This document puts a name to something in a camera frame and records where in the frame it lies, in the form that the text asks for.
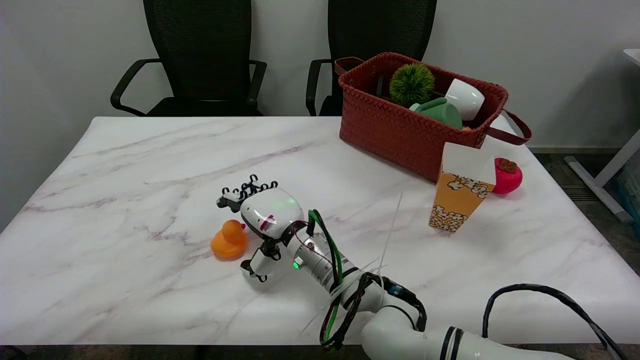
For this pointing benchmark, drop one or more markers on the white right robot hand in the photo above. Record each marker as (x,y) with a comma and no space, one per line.
(270,210)

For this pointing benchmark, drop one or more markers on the orange popcorn box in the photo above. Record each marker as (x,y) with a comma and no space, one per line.
(457,195)

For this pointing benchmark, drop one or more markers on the orange rubber duck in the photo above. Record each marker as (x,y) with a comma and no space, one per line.
(229,241)

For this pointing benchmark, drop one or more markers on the red woven basket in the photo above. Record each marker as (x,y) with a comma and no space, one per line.
(400,130)

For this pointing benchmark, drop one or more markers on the black mesh office chair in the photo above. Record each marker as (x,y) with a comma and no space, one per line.
(370,30)
(200,55)

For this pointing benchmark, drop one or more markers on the green spiky ball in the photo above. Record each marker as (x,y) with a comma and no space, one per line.
(411,84)

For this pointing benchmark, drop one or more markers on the green cup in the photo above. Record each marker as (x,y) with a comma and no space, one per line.
(440,112)

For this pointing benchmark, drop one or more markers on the white cup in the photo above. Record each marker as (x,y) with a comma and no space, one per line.
(465,98)

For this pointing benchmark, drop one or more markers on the red persimmon toy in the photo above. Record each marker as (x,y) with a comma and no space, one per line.
(509,176)

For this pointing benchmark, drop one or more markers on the white desk frame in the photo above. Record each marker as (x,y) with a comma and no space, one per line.
(607,170)

